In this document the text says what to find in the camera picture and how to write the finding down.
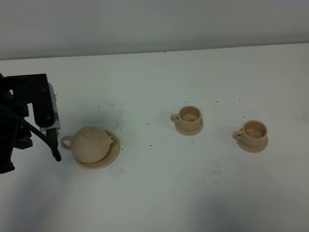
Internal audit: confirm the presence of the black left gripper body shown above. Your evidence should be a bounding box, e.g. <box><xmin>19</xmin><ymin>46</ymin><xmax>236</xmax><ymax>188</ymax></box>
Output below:
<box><xmin>0</xmin><ymin>75</ymin><xmax>32</xmax><ymax>174</ymax></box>

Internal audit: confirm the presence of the beige teapot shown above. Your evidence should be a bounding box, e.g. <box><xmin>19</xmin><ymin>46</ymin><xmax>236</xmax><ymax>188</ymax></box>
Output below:
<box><xmin>61</xmin><ymin>126</ymin><xmax>115</xmax><ymax>163</ymax></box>

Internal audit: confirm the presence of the left beige saucer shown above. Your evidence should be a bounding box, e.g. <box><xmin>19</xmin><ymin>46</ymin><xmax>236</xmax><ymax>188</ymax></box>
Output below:
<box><xmin>174</xmin><ymin>119</ymin><xmax>204</xmax><ymax>136</ymax></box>

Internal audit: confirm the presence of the right beige saucer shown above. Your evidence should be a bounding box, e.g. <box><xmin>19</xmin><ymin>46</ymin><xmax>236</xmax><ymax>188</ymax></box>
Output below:
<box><xmin>237</xmin><ymin>137</ymin><xmax>268</xmax><ymax>153</ymax></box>

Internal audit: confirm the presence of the left beige teacup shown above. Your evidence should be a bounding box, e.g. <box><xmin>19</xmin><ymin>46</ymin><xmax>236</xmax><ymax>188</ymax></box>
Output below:
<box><xmin>170</xmin><ymin>105</ymin><xmax>202</xmax><ymax>131</ymax></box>

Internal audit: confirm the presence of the beige teacup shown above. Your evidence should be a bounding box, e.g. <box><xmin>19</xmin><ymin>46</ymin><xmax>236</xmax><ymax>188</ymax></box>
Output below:
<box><xmin>170</xmin><ymin>105</ymin><xmax>202</xmax><ymax>131</ymax></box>
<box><xmin>233</xmin><ymin>120</ymin><xmax>268</xmax><ymax>148</ymax></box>

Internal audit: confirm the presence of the right beige teacup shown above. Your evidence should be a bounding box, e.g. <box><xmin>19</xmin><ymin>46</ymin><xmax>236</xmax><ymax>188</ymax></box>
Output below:
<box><xmin>233</xmin><ymin>120</ymin><xmax>268</xmax><ymax>148</ymax></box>

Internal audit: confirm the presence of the large beige teapot saucer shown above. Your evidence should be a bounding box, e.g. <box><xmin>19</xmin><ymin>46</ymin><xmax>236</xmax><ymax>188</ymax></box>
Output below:
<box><xmin>75</xmin><ymin>131</ymin><xmax>120</xmax><ymax>170</ymax></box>

